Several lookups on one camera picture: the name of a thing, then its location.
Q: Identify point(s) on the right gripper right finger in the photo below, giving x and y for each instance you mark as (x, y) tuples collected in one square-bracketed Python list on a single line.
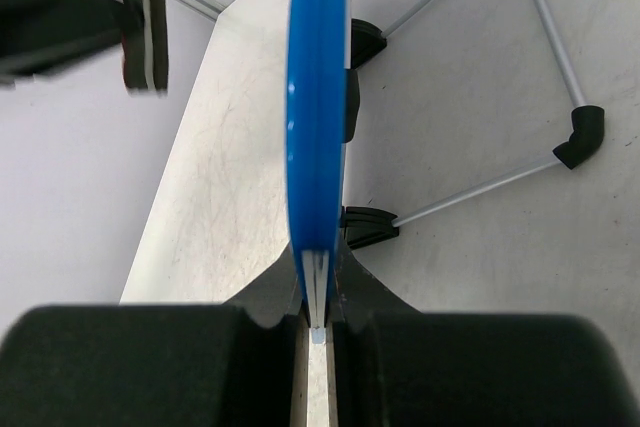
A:
[(392, 365)]

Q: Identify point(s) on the blue framed whiteboard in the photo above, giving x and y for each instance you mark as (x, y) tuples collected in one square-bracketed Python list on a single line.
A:
[(320, 82)]

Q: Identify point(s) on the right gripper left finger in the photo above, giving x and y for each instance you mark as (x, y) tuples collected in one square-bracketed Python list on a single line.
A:
[(238, 363)]

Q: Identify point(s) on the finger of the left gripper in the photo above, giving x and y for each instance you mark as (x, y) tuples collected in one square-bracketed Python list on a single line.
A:
[(45, 37)]

